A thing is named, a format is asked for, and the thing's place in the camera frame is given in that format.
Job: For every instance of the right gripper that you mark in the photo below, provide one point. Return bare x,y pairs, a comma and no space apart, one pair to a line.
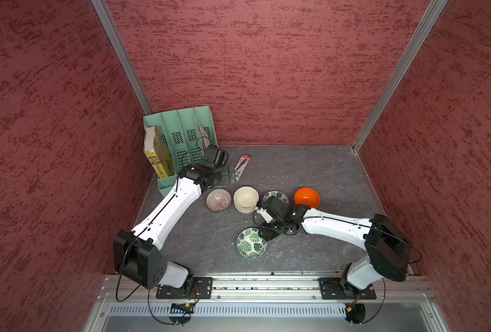
266,233

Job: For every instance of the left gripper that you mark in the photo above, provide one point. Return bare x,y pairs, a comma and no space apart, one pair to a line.
225,180

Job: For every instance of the purple striped bowl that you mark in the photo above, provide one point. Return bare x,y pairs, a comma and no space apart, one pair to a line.
219,201

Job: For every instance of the green leaf bowl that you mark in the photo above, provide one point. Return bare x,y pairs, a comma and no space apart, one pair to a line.
277,194
250,244

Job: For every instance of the orange bowl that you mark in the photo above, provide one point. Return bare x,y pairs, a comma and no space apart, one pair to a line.
307,197
306,207

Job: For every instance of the cream bowl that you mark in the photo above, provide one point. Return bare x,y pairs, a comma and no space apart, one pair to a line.
246,196
245,210

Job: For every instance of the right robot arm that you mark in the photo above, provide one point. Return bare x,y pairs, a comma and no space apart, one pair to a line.
387,249

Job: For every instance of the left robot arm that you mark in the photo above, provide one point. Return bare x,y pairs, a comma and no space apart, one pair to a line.
137,253

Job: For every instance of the pen blister pack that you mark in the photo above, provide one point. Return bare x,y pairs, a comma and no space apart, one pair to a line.
240,166

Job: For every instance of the grey folder in organizer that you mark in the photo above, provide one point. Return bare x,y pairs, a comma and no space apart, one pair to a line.
204,137

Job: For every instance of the green file organizer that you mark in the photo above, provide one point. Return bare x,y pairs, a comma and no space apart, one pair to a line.
180,133

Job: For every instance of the yellow book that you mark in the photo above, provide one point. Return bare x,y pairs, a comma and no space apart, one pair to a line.
157,153

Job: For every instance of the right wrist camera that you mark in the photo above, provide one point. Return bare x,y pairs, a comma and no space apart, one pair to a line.
266,216

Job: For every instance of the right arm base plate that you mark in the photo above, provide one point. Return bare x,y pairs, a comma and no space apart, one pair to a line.
328,288

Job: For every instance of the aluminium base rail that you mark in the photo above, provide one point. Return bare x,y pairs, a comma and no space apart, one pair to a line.
271,288

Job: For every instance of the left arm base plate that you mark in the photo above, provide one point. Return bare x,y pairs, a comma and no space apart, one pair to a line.
194,288

